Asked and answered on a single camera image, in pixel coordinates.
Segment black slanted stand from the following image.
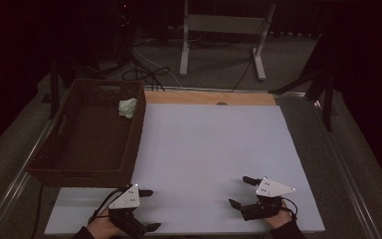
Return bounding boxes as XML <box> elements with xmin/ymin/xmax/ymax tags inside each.
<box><xmin>267</xmin><ymin>29</ymin><xmax>337</xmax><ymax>132</ymax></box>

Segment left hand-held gripper cable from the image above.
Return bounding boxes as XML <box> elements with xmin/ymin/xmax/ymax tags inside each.
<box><xmin>87</xmin><ymin>187</ymin><xmax>124</xmax><ymax>226</ymax></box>

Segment wooden board strip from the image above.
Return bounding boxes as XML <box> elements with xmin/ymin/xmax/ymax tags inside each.
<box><xmin>144</xmin><ymin>91</ymin><xmax>278</xmax><ymax>107</ymax></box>

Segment white floor cable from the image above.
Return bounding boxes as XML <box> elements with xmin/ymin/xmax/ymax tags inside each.
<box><xmin>130</xmin><ymin>45</ymin><xmax>184</xmax><ymax>89</ymax></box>

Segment white metal stand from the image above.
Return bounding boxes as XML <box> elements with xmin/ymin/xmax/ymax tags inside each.
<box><xmin>178</xmin><ymin>0</ymin><xmax>277</xmax><ymax>82</ymax></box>

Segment thin black floor cable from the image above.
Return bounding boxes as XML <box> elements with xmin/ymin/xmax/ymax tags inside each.
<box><xmin>230</xmin><ymin>59</ymin><xmax>257</xmax><ymax>93</ymax></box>

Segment black tripod stand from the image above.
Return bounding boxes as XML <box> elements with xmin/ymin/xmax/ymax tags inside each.
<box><xmin>41</xmin><ymin>58</ymin><xmax>81</xmax><ymax>120</ymax></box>

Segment metal frame rail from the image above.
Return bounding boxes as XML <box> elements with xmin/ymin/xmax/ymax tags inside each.
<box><xmin>312</xmin><ymin>99</ymin><xmax>382</xmax><ymax>239</ymax></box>
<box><xmin>0</xmin><ymin>118</ymin><xmax>59</xmax><ymax>239</ymax></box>

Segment person's left hand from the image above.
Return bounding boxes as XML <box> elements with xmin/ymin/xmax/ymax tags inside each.
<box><xmin>86</xmin><ymin>207</ymin><xmax>122</xmax><ymax>239</ymax></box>

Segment black cable under basket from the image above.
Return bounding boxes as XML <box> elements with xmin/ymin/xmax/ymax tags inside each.
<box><xmin>29</xmin><ymin>184</ymin><xmax>46</xmax><ymax>239</ymax></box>

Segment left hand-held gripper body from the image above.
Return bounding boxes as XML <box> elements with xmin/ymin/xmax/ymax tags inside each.
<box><xmin>107</xmin><ymin>183</ymin><xmax>148</xmax><ymax>239</ymax></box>

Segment tangled black floor cables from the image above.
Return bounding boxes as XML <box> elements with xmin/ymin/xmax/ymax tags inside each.
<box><xmin>121</xmin><ymin>54</ymin><xmax>172</xmax><ymax>92</ymax></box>

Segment brown woven basket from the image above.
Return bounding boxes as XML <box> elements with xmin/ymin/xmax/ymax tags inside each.
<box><xmin>24</xmin><ymin>78</ymin><xmax>147</xmax><ymax>189</ymax></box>

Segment hand-held gripper cable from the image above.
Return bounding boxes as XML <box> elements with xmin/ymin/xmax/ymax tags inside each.
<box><xmin>279</xmin><ymin>196</ymin><xmax>299</xmax><ymax>221</ymax></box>
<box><xmin>87</xmin><ymin>187</ymin><xmax>124</xmax><ymax>226</ymax></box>

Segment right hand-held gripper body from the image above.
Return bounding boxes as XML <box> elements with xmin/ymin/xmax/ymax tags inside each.
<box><xmin>240</xmin><ymin>176</ymin><xmax>296</xmax><ymax>222</ymax></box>

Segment dark equipment tower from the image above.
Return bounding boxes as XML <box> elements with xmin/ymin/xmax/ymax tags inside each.
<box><xmin>112</xmin><ymin>0</ymin><xmax>137</xmax><ymax>65</ymax></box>

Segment right hand-held gripper cable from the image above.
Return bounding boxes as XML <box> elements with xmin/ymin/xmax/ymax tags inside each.
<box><xmin>279</xmin><ymin>196</ymin><xmax>299</xmax><ymax>221</ymax></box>

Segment person's right hand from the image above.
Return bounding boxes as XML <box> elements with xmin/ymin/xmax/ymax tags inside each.
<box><xmin>264</xmin><ymin>200</ymin><xmax>294</xmax><ymax>230</ymax></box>

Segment white-green cloth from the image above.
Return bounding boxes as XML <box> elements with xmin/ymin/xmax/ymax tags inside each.
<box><xmin>117</xmin><ymin>98</ymin><xmax>138</xmax><ymax>120</ymax></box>

